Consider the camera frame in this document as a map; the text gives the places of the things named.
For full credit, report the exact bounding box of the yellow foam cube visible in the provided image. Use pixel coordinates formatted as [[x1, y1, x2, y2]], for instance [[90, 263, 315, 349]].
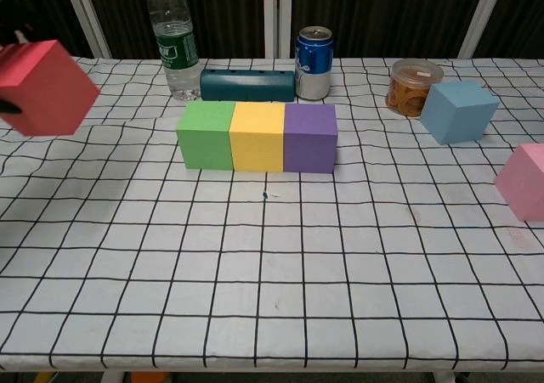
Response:
[[229, 101, 286, 173]]

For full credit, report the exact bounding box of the upright white frame post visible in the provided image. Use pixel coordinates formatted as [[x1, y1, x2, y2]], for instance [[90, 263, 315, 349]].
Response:
[[263, 0, 280, 59], [278, 0, 293, 59]]

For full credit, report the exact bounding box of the dark teal plastic case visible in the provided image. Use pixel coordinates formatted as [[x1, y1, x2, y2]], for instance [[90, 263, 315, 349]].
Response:
[[199, 69, 296, 103]]

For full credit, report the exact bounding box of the white black-grid tablecloth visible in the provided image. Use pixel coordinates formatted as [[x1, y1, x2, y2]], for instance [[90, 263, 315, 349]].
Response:
[[0, 54, 544, 374]]

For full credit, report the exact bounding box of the pink foam cube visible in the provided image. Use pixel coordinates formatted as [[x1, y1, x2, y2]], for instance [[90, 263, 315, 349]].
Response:
[[494, 142, 544, 222]]

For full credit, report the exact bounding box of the clear jar of rubber bands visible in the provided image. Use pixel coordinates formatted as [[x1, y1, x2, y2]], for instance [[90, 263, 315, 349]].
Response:
[[384, 58, 445, 114]]

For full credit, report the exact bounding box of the green foam cube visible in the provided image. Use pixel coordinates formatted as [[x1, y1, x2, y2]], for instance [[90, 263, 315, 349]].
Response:
[[175, 100, 235, 172]]

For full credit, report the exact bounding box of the purple foam cube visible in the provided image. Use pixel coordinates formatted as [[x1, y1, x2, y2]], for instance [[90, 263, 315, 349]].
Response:
[[282, 103, 338, 175]]

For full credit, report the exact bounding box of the light blue foam cube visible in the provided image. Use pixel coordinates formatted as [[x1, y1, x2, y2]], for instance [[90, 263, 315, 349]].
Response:
[[420, 81, 501, 145]]

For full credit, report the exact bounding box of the blue soda can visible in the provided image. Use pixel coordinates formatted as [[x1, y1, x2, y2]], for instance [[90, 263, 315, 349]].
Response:
[[294, 25, 334, 101]]

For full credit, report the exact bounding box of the clear water bottle green label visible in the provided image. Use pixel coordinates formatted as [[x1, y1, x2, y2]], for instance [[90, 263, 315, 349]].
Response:
[[146, 0, 201, 102]]

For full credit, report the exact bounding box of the red foam cube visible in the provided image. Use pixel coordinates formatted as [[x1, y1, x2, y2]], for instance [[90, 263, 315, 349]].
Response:
[[0, 39, 102, 137]]

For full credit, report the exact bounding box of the orange object under table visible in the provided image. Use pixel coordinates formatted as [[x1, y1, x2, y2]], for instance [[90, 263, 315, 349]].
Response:
[[130, 372, 169, 383]]

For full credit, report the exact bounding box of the slanted white frame bar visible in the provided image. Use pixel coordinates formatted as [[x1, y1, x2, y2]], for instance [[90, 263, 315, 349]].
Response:
[[457, 0, 509, 59], [59, 0, 112, 59]]

